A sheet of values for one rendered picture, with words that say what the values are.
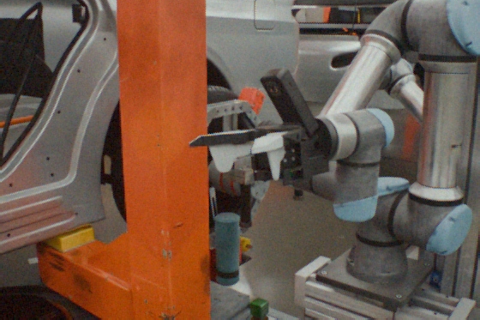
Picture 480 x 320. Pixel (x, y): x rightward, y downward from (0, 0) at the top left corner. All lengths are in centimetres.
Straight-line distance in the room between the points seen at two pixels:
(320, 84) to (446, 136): 323
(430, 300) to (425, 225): 27
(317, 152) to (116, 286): 89
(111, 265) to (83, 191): 31
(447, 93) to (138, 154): 73
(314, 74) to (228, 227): 266
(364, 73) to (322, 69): 319
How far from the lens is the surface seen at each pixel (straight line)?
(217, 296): 230
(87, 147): 168
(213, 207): 202
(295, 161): 73
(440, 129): 104
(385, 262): 120
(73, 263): 166
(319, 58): 422
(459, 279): 135
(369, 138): 83
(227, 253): 180
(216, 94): 190
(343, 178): 86
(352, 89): 100
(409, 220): 110
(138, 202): 130
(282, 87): 72
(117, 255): 148
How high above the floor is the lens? 138
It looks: 12 degrees down
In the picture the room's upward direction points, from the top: straight up
